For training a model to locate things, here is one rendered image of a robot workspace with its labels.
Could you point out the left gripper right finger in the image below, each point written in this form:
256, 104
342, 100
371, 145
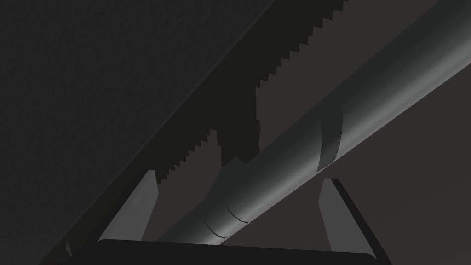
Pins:
342, 221

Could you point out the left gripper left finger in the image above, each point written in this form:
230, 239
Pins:
133, 217

